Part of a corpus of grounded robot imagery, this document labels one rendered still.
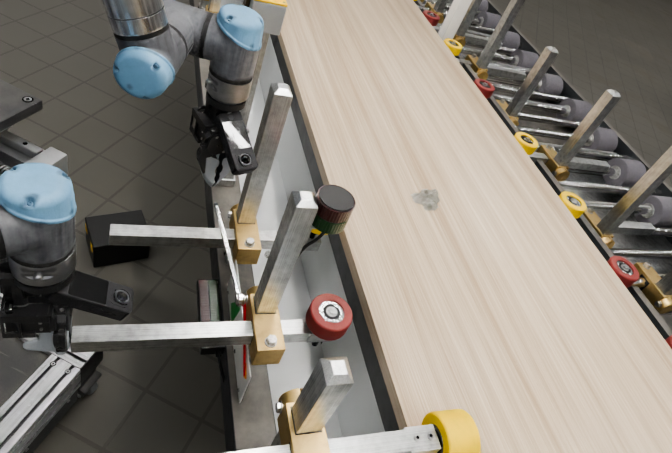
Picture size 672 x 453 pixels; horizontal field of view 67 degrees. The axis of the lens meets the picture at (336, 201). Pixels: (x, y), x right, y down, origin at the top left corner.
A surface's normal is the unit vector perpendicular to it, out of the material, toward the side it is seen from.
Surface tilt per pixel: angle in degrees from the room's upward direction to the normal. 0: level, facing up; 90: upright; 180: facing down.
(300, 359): 0
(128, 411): 0
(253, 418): 0
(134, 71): 90
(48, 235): 90
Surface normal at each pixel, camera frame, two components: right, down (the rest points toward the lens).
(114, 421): 0.31, -0.70
